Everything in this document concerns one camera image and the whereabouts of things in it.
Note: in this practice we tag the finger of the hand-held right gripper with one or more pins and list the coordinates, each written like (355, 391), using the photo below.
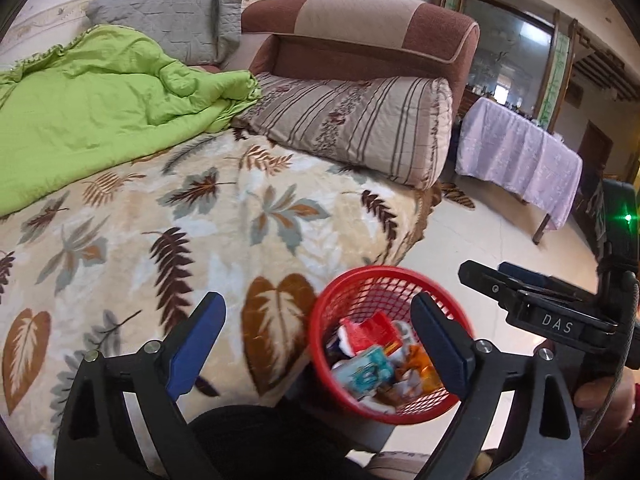
(545, 317)
(525, 275)

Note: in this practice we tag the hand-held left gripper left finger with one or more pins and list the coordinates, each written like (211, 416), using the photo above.
(195, 345)

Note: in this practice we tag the leaf printed blanket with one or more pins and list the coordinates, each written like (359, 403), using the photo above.
(210, 240)

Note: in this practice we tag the white teal packet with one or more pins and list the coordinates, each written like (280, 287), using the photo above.
(365, 372)

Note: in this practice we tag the red snack wrapper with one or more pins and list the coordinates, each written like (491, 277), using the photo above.
(372, 332)

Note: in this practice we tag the wooden mirror cabinet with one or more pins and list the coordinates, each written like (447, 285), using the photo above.
(510, 45)

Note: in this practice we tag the wooden lattice screen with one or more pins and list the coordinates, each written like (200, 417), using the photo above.
(600, 70)

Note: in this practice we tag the grey quilted pillow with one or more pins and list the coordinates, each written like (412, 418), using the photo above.
(165, 15)

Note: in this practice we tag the green quilt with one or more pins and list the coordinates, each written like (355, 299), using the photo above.
(85, 110)

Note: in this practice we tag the striped pillow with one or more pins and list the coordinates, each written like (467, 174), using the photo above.
(350, 120)

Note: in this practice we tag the red mesh basket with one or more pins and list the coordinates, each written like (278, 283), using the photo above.
(415, 410)

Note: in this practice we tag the person's right hand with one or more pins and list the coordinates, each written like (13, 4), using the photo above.
(600, 402)

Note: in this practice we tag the table with purple cloth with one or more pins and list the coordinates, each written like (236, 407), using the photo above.
(515, 155)

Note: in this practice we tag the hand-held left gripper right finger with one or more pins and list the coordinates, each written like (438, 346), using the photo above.
(440, 345)

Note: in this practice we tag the small orange packet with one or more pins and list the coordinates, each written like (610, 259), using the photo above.
(422, 367)

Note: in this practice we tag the brown patterned floor mat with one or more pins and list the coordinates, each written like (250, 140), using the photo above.
(457, 196)

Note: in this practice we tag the brown wooden door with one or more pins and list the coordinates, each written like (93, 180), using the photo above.
(597, 160)

